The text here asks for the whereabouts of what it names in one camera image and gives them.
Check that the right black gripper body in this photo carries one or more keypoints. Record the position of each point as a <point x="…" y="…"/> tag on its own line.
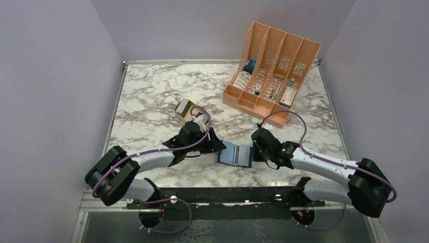
<point x="258" y="155"/>

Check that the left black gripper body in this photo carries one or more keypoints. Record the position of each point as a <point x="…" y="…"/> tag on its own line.
<point x="206" y="146"/>

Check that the silver striped credit card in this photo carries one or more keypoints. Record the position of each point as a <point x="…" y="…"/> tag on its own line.
<point x="241" y="156"/>

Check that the blue leather card holder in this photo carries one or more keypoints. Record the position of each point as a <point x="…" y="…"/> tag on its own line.
<point x="226" y="156"/>

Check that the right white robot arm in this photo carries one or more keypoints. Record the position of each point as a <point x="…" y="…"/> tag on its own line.
<point x="361" y="184"/>

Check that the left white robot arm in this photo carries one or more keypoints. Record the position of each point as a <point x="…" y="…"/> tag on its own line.
<point x="113" y="177"/>

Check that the credit cards in tray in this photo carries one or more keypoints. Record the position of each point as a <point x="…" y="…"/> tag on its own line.
<point x="183" y="107"/>

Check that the tan oval tray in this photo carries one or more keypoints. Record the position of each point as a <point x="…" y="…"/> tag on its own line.
<point x="191" y="112"/>

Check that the small items in organizer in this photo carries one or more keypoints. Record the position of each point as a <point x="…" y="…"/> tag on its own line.
<point x="255" y="89"/>

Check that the white red box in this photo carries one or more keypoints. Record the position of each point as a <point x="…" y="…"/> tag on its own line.
<point x="288" y="96"/>

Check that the blue round container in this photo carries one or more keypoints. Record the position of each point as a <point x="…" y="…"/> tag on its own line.
<point x="249" y="66"/>

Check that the orange desk organizer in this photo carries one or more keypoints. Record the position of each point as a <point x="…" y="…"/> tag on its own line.
<point x="279" y="56"/>

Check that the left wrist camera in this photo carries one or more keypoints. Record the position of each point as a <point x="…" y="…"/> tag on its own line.
<point x="202" y="121"/>

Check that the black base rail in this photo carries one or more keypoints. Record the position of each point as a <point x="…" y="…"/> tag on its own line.
<point x="224" y="203"/>

